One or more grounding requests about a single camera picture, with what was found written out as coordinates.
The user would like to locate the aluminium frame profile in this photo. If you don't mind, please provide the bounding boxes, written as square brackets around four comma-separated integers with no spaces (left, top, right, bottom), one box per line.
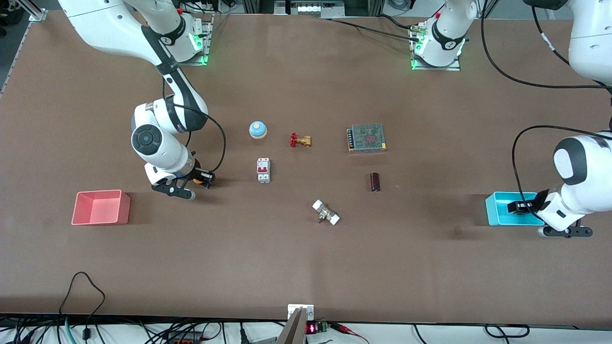
[17,0,48,22]

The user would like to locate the black left gripper cable loop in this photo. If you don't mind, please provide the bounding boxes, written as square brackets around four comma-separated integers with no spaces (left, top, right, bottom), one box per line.
[512,125,612,215]

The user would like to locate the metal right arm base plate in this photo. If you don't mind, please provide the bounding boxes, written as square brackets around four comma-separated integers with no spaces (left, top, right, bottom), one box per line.
[159,13,214,66]

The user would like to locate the metal mesh power supply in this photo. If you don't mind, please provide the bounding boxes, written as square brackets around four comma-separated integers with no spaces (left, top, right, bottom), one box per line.
[347,123,387,153]

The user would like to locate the red clip lead wire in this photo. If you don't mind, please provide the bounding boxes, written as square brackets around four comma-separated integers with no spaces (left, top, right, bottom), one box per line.
[329,323,370,344]

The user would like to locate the long black hanging cable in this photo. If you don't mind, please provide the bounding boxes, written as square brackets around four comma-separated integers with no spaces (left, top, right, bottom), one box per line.
[481,0,612,90]

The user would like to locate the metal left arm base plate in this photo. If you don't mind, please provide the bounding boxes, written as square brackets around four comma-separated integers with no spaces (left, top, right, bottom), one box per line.
[410,24,462,72]

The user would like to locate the pink plastic box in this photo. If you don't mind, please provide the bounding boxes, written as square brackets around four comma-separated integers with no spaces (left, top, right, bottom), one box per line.
[71,190,131,226]

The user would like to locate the white metal table bracket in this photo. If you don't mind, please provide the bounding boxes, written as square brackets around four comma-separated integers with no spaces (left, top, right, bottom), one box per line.
[287,304,315,322]

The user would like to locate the black coiled cable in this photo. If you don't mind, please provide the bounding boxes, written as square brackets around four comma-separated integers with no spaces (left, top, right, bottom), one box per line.
[484,324,530,339]

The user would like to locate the black cable to arm base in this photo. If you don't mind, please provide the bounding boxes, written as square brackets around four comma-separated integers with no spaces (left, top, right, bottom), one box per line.
[330,14,426,43]

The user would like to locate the grey metal bar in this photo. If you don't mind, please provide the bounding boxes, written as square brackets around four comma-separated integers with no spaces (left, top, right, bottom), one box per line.
[276,308,307,344]

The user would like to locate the black looped table cable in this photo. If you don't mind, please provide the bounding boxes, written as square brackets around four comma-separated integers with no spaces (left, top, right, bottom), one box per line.
[58,272,106,341]

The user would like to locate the grey control box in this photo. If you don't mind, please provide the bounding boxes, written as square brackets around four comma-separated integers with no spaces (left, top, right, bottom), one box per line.
[274,0,346,19]

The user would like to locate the black cable with white tag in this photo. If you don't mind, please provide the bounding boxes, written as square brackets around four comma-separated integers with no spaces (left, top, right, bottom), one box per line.
[532,4,572,65]

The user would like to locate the cyan plastic box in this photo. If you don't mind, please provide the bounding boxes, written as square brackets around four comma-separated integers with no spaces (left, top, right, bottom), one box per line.
[485,192,546,226]

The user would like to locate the metal fitting white end caps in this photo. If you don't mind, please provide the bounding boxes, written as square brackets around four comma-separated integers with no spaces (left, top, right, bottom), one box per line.
[312,199,341,226]

